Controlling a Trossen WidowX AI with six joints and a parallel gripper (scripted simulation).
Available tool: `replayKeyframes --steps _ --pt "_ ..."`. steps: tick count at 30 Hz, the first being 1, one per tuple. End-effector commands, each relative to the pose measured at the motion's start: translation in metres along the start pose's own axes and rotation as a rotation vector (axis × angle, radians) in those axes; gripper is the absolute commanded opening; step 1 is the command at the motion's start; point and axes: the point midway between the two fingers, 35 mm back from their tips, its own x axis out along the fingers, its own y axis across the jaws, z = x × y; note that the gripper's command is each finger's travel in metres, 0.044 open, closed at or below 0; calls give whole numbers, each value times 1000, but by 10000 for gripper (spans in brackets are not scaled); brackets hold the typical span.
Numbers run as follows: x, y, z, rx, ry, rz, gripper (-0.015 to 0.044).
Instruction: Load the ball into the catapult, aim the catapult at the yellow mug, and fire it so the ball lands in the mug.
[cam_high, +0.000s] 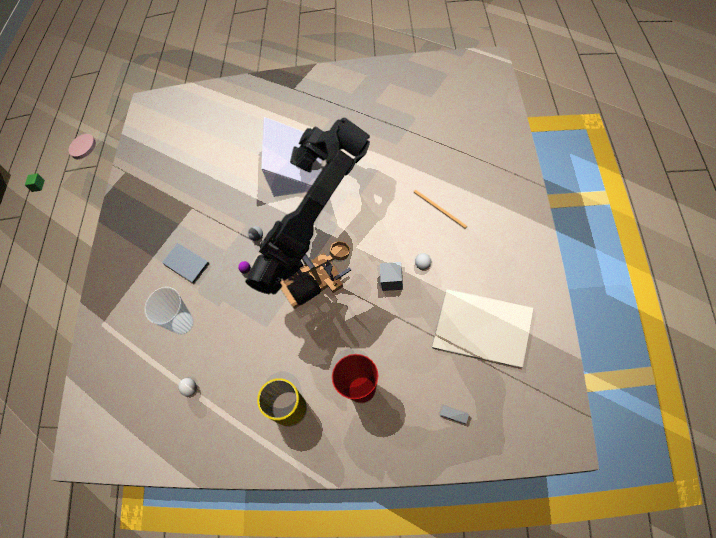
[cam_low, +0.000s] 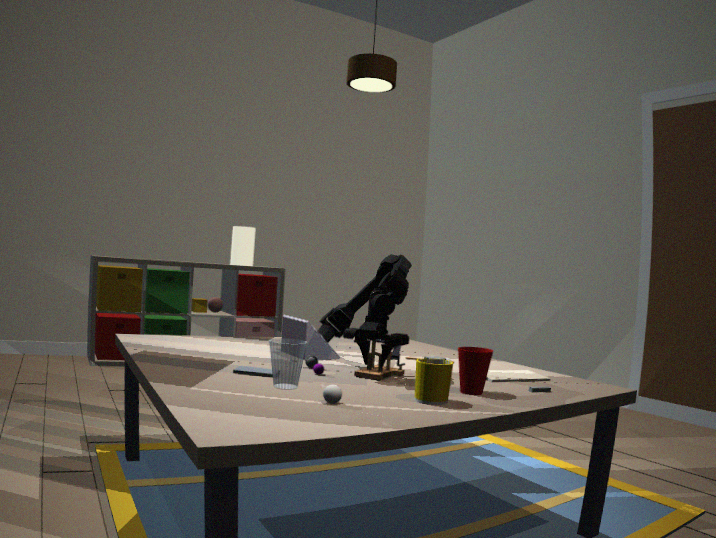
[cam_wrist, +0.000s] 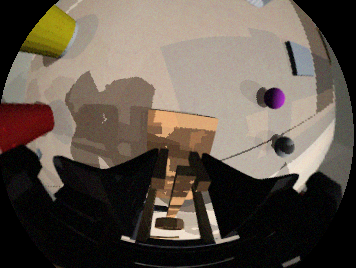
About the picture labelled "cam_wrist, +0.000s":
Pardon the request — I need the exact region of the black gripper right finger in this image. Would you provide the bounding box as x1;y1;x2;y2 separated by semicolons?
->
201;153;300;239

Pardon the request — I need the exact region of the dark red cup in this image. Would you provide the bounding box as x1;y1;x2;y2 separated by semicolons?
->
0;102;54;153

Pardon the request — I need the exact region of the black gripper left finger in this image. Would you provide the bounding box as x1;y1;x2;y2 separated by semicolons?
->
52;147;159;239

